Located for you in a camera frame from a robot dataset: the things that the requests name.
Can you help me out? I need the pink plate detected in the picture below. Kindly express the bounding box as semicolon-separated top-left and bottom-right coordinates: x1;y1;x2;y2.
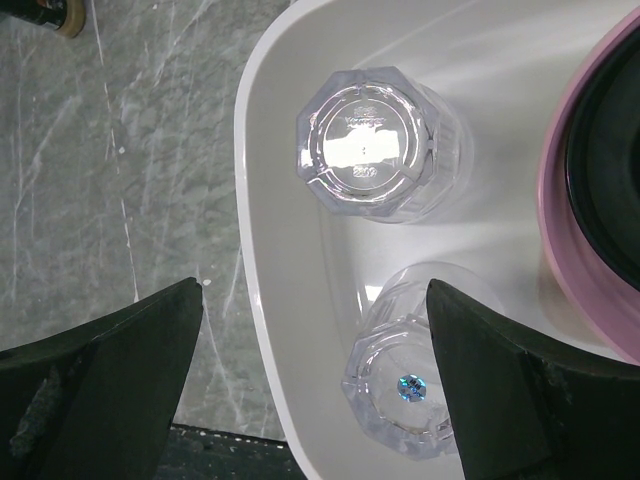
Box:
537;8;639;364

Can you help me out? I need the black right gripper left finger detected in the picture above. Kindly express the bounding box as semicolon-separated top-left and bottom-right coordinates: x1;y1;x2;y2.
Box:
1;277;202;479

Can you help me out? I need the clear faceted glass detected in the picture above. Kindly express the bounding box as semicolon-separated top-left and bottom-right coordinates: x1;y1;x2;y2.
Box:
341;262;503;461

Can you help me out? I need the black plate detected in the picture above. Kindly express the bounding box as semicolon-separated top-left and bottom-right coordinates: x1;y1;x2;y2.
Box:
565;30;639;289

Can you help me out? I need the white plastic tray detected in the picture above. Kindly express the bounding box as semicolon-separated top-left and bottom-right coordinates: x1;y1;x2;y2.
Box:
234;1;635;479

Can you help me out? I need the yellow label sauce bottle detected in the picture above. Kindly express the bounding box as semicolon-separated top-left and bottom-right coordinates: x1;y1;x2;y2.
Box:
1;0;86;38

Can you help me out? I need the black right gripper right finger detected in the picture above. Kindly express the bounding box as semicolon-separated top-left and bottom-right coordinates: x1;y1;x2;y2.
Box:
426;279;639;479

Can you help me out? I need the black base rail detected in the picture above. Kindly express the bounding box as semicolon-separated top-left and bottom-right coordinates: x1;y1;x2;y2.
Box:
155;424;305;480

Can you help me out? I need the clear drinking glass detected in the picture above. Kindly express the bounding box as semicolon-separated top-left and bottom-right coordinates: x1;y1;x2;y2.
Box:
296;66;474;224

